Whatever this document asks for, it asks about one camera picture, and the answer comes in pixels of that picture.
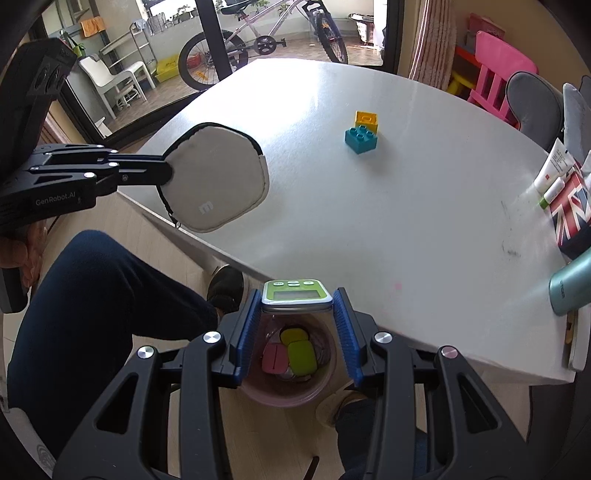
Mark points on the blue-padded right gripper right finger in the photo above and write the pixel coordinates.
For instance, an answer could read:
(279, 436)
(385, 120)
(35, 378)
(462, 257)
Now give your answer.
(356, 332)

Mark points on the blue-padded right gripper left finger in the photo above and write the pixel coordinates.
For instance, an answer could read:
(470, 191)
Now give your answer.
(239, 330)

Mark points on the green white digital timer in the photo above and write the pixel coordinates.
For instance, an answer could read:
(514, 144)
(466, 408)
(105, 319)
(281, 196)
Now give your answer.
(298, 295)

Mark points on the grey zippered pouch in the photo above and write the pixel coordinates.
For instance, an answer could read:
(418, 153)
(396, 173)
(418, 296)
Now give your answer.
(218, 174)

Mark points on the teal toy brick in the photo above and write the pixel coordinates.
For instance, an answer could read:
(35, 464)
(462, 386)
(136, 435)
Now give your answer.
(361, 139)

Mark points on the yellow toy brick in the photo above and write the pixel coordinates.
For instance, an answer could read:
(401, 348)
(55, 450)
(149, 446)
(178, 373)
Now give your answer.
(369, 120)

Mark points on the pink trash bin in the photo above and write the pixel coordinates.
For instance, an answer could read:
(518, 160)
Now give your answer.
(293, 360)

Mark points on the person's left hand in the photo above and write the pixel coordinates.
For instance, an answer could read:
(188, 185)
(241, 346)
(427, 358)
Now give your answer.
(26, 254)

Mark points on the black shoe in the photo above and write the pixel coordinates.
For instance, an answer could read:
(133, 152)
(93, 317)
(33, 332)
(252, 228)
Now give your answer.
(226, 289)

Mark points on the person's right leg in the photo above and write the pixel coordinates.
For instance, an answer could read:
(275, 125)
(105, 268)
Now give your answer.
(354, 423)

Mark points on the white plastic chair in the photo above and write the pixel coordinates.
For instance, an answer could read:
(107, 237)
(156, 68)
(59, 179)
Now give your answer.
(104, 81)

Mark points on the yellow storage box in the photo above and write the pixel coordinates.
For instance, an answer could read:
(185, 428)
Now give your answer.
(167, 68)

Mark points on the teal metal thermos bottle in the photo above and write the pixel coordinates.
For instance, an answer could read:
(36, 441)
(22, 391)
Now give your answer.
(570, 287)

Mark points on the small white green-capped tube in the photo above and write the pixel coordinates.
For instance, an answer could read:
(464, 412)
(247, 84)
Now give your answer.
(551, 194)

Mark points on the Union Jack tissue box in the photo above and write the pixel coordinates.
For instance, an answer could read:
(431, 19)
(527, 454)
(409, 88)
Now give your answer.
(570, 213)

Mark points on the white bicycle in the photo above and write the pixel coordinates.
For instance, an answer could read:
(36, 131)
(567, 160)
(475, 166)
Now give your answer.
(256, 36)

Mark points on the yellow kids stool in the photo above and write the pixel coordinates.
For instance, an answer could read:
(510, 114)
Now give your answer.
(459, 84)

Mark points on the white cream tube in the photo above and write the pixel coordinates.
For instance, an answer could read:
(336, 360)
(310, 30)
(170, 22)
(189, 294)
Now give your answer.
(558, 164)

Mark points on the pink striped curtain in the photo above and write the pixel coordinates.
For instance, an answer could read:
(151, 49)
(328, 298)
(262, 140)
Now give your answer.
(434, 44)

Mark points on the red kids table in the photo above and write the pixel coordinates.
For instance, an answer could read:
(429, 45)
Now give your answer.
(465, 63)

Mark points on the pink kids chair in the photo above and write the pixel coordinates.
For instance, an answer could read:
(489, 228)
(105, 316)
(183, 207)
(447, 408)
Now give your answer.
(499, 61)

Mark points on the light grey pillow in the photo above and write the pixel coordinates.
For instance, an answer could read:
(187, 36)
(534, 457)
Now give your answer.
(577, 128)

